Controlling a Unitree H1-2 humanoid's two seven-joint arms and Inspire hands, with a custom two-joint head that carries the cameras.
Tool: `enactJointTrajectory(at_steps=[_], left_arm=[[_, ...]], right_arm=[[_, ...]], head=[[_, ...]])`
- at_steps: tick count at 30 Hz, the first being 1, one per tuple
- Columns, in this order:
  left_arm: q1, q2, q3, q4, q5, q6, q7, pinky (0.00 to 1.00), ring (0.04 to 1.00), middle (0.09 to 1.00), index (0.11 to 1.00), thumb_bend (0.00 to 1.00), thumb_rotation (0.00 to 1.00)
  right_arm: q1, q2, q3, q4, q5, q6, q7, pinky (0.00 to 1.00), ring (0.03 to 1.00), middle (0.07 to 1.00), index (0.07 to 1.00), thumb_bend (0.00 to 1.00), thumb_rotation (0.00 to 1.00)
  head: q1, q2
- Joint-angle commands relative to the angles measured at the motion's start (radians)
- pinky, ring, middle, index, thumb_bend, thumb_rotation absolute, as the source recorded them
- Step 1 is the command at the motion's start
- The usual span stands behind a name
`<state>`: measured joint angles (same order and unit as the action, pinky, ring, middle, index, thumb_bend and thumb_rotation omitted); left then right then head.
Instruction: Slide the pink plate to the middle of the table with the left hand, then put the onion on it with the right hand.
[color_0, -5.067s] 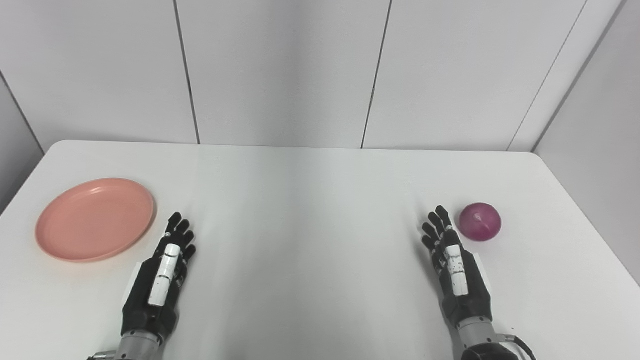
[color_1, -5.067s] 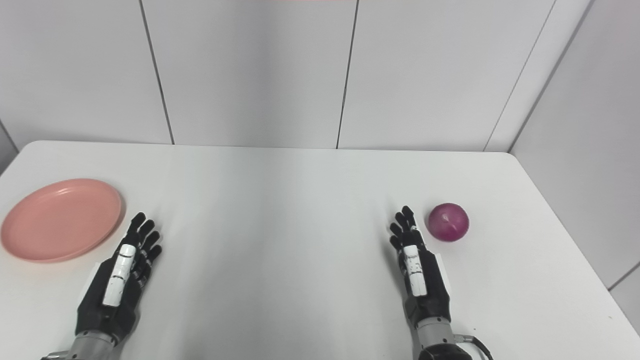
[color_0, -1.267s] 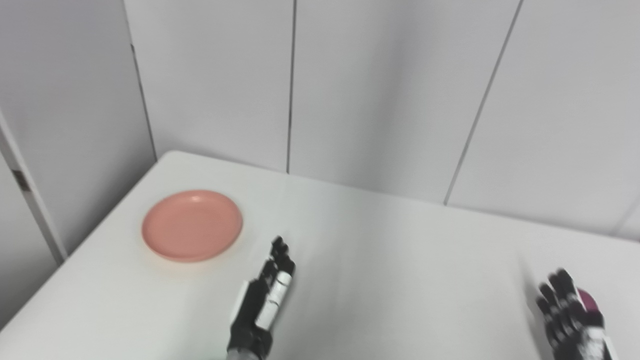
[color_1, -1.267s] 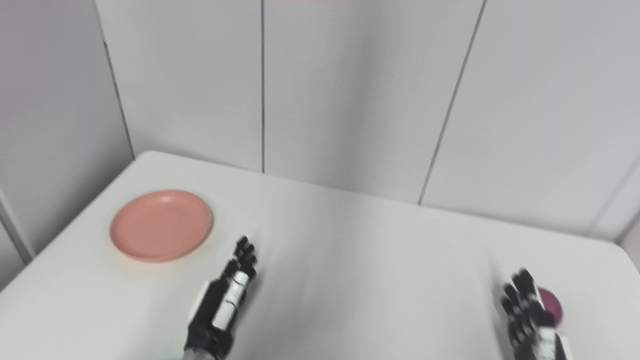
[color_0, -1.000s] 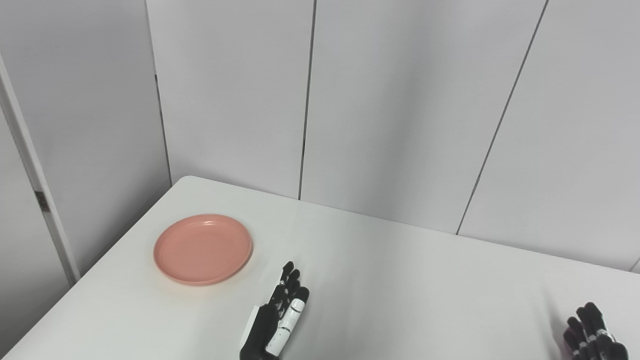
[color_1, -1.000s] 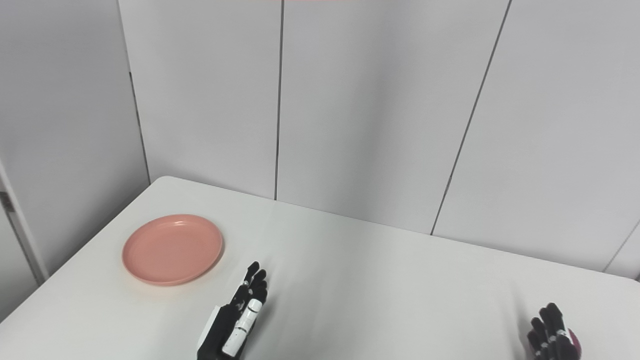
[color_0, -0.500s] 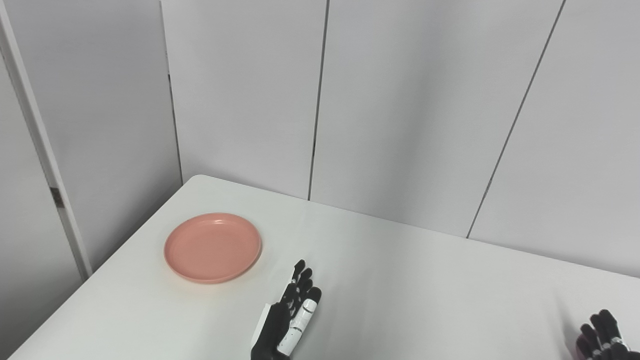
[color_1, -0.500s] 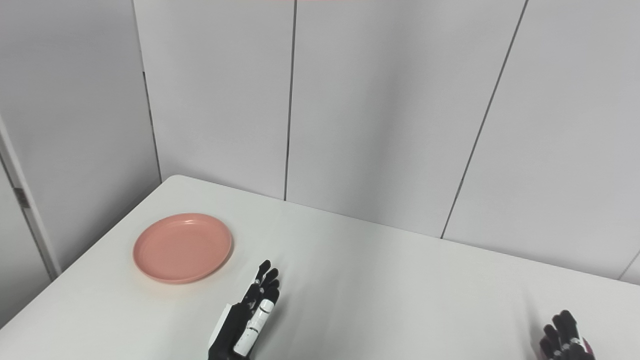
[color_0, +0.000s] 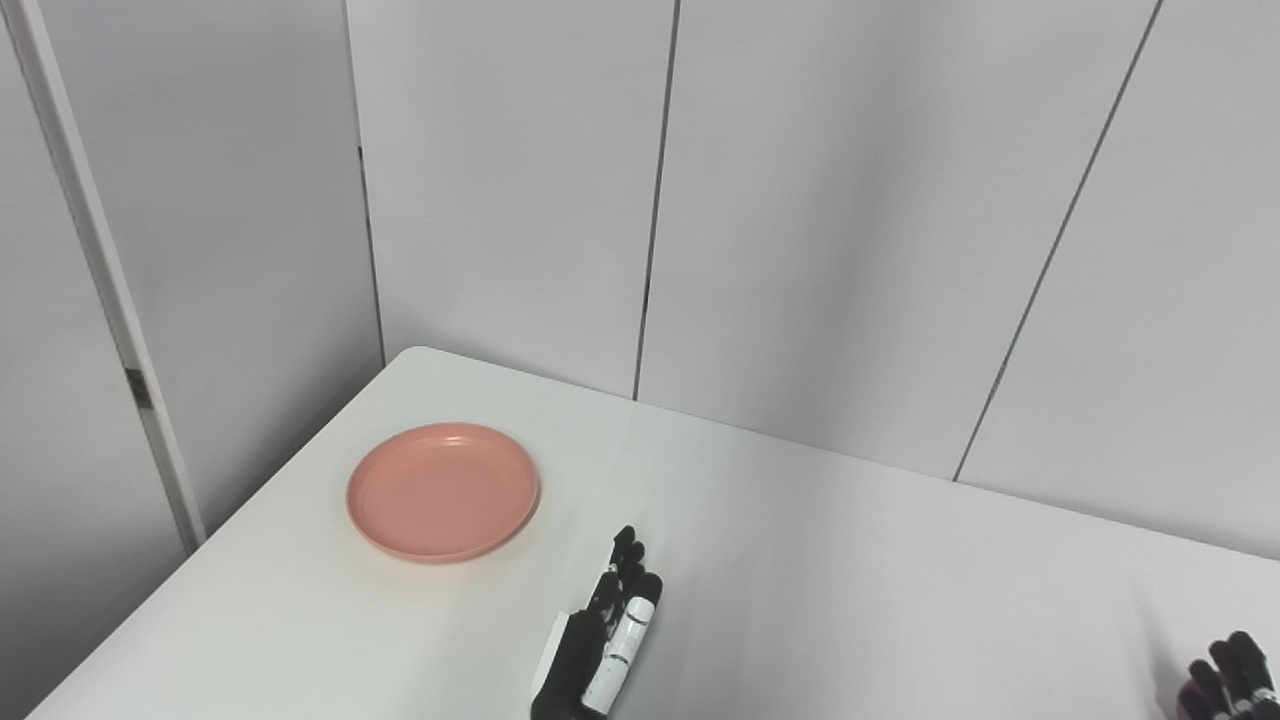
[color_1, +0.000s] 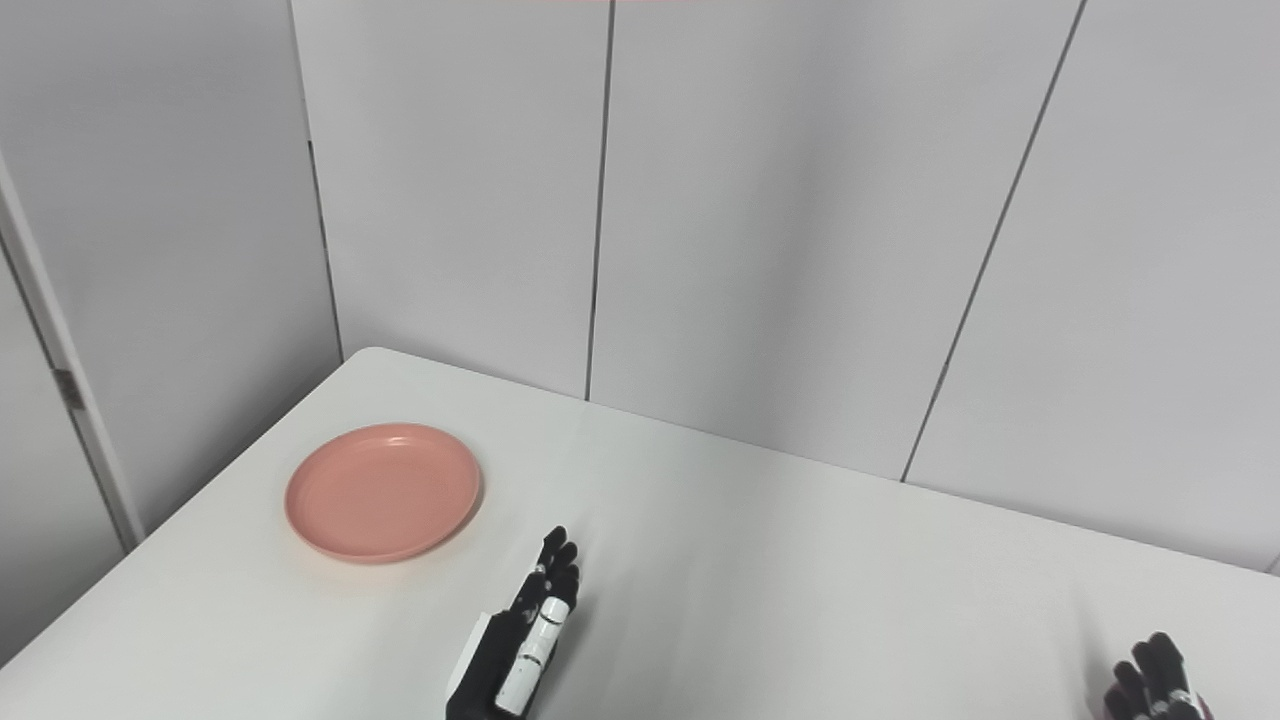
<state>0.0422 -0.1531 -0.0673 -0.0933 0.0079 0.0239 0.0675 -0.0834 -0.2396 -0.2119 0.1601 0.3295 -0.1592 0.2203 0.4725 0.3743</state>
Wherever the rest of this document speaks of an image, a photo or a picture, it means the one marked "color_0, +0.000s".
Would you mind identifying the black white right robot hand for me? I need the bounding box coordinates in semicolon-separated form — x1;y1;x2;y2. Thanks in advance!
1175;630;1280;720

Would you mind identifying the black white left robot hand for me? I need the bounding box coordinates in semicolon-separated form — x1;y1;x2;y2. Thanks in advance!
530;525;664;720

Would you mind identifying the pink round plate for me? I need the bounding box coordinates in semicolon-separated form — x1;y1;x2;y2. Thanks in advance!
346;422;541;565

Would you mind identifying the white wall corner post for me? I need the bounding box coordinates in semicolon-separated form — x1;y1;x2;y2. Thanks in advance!
0;0;207;556

